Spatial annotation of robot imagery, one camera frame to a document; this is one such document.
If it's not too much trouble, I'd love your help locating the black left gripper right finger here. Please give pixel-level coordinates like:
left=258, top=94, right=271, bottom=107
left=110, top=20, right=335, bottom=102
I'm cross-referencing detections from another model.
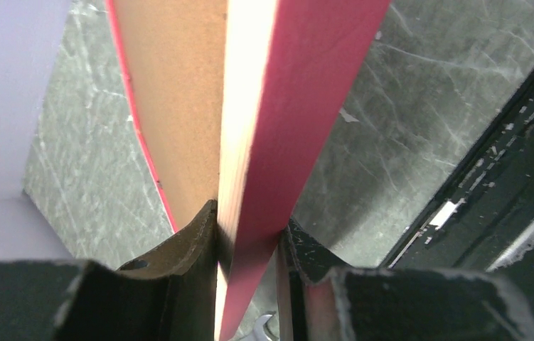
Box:
left=276, top=220, right=534, bottom=340

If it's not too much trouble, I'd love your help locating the red wooden picture frame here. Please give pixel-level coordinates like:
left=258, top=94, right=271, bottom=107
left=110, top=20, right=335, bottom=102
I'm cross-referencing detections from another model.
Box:
left=104, top=0, right=393, bottom=341

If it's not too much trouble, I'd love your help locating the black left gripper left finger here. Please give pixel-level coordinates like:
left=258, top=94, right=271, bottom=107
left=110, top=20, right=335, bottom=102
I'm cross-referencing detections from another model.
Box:
left=0, top=200, right=217, bottom=340

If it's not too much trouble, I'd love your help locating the silver open-end wrench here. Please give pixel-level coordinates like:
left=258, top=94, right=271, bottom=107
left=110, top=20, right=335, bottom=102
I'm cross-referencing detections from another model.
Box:
left=240, top=312, right=279, bottom=341

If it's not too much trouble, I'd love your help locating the brown cardboard backing board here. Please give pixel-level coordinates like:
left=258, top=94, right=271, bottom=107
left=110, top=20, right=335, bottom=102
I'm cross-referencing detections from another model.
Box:
left=107, top=1, right=227, bottom=230

